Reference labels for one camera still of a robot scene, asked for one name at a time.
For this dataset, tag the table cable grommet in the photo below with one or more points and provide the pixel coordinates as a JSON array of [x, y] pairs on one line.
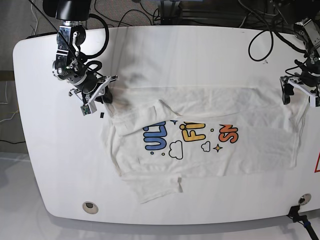
[[90, 207], [304, 199]]

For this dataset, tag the red white warning sticker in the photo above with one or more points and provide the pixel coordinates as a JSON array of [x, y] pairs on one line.
[[317, 166]]

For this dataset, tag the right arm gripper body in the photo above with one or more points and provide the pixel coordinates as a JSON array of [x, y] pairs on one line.
[[89, 91]]

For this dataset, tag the black clamp with cable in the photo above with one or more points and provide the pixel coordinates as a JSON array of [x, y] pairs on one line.
[[294, 215]]

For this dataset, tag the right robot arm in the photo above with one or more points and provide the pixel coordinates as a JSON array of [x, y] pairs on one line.
[[71, 64]]

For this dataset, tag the right table cable grommet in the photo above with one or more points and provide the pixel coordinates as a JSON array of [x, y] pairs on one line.
[[304, 199]]

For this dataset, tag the white printed T-shirt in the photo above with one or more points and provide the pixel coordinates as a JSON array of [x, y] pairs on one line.
[[157, 137]]

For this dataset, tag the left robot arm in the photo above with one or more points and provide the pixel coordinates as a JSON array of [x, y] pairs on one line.
[[304, 18]]

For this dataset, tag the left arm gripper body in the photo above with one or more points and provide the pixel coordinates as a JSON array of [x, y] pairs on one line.
[[313, 92]]

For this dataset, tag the left table cable grommet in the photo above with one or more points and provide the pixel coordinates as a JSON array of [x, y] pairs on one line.
[[90, 207]]

